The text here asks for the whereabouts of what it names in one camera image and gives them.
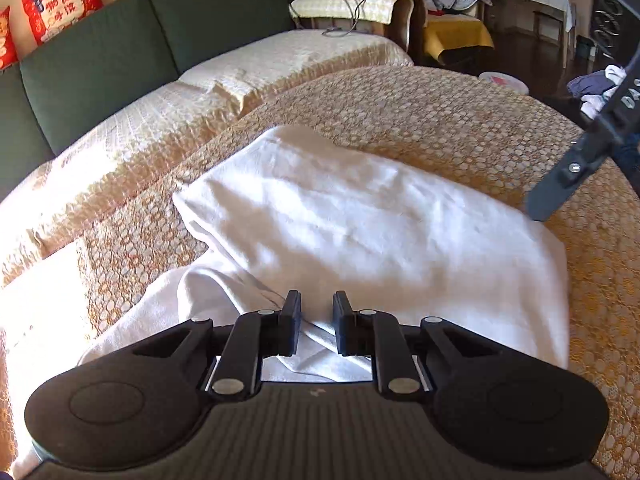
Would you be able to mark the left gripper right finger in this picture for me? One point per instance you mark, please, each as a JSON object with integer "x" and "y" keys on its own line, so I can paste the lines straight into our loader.
{"x": 378, "y": 336}

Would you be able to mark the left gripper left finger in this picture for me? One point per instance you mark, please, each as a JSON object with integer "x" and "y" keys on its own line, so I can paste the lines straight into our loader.
{"x": 240, "y": 349}

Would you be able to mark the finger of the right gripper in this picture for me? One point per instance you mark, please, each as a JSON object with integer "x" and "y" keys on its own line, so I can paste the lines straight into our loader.
{"x": 583, "y": 159}

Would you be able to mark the white printed sweatshirt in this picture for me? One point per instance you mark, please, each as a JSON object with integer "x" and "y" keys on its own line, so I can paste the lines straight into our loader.
{"x": 294, "y": 211}

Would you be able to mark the clothes pile on chair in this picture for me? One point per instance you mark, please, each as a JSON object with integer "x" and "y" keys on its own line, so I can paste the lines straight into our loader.
{"x": 588, "y": 95}

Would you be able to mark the round table lace cloth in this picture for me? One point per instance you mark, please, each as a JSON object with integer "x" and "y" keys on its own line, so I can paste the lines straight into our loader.
{"x": 456, "y": 126}

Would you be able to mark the dining table white cloth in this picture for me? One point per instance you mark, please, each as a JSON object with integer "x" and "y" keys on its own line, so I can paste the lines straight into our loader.
{"x": 525, "y": 0}

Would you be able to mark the armchair with yellow cover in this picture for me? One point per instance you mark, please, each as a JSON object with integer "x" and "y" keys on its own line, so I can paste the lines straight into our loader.
{"x": 444, "y": 38}

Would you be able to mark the green sofa with lace cover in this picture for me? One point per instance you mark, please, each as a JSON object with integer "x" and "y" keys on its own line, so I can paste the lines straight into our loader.
{"x": 96, "y": 115}

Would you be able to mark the red rabbit cushion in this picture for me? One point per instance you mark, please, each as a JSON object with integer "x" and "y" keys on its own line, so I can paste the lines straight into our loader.
{"x": 8, "y": 52}

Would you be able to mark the red text cushion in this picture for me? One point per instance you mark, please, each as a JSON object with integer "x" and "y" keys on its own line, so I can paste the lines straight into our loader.
{"x": 47, "y": 18}

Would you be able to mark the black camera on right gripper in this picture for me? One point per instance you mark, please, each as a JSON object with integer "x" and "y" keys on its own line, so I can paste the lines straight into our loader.
{"x": 614, "y": 28}

